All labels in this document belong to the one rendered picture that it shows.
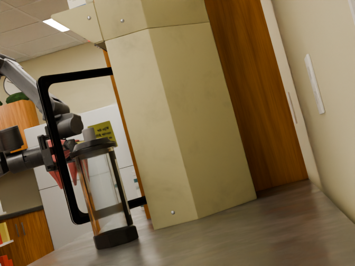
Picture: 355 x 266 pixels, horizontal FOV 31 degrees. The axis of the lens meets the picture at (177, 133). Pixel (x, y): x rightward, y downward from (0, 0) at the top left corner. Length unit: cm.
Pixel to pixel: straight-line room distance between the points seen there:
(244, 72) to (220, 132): 33
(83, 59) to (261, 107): 564
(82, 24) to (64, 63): 589
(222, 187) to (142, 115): 26
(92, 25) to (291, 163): 71
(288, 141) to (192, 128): 41
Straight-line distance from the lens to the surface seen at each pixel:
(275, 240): 95
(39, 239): 701
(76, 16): 159
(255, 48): 188
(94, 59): 737
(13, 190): 765
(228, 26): 190
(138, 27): 155
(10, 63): 231
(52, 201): 678
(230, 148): 161
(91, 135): 145
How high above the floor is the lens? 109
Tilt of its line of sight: 2 degrees up
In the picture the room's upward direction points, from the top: 15 degrees counter-clockwise
